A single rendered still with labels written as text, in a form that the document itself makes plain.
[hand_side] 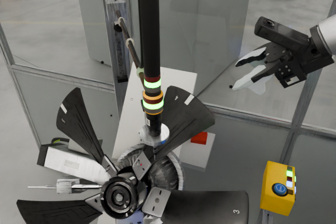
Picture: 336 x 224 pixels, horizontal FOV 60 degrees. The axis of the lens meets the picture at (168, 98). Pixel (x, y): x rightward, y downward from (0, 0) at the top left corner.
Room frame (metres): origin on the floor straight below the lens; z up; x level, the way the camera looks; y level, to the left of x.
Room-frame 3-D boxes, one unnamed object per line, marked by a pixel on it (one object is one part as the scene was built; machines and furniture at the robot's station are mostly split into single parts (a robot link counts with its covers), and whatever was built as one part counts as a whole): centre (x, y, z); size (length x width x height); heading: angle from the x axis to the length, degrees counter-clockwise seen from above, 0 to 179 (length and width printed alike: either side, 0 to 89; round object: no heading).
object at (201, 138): (1.08, -0.16, 0.87); 0.08 x 0.08 x 0.02; 77
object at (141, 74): (0.79, 0.11, 1.54); 0.54 x 0.01 x 0.01; 16
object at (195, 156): (1.06, -0.04, 0.85); 0.36 x 0.24 x 0.03; 71
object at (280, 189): (0.62, -0.39, 1.08); 0.04 x 0.04 x 0.02
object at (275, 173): (0.66, -0.41, 1.02); 0.16 x 0.10 x 0.11; 161
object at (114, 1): (1.10, 0.20, 1.54); 0.10 x 0.07 x 0.08; 16
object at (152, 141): (0.51, 0.03, 1.50); 0.09 x 0.07 x 0.10; 16
